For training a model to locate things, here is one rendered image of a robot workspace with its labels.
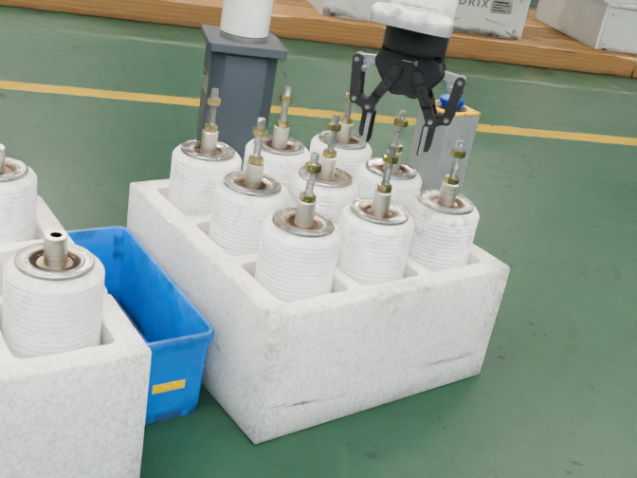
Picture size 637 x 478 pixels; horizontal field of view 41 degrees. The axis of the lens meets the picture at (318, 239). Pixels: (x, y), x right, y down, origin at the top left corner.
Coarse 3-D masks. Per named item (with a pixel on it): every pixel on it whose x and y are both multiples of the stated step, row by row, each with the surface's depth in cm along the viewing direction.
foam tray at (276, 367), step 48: (144, 192) 120; (144, 240) 120; (192, 240) 109; (192, 288) 110; (240, 288) 100; (336, 288) 107; (384, 288) 105; (432, 288) 109; (480, 288) 115; (240, 336) 102; (288, 336) 97; (336, 336) 102; (384, 336) 108; (432, 336) 114; (480, 336) 120; (240, 384) 103; (288, 384) 101; (336, 384) 106; (384, 384) 112; (432, 384) 119; (288, 432) 105
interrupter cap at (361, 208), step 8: (360, 200) 110; (368, 200) 111; (352, 208) 107; (360, 208) 108; (368, 208) 109; (392, 208) 110; (400, 208) 110; (360, 216) 106; (368, 216) 106; (376, 216) 107; (384, 216) 108; (392, 216) 108; (400, 216) 108; (408, 216) 108; (384, 224) 105; (392, 224) 105; (400, 224) 106
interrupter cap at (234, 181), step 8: (224, 176) 110; (232, 176) 110; (240, 176) 111; (264, 176) 112; (232, 184) 108; (240, 184) 109; (264, 184) 111; (272, 184) 110; (280, 184) 110; (240, 192) 107; (248, 192) 106; (256, 192) 107; (264, 192) 108; (272, 192) 108; (280, 192) 109
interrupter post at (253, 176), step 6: (246, 162) 109; (246, 168) 108; (252, 168) 108; (258, 168) 108; (246, 174) 109; (252, 174) 108; (258, 174) 108; (246, 180) 109; (252, 180) 108; (258, 180) 109; (246, 186) 109; (252, 186) 109; (258, 186) 109
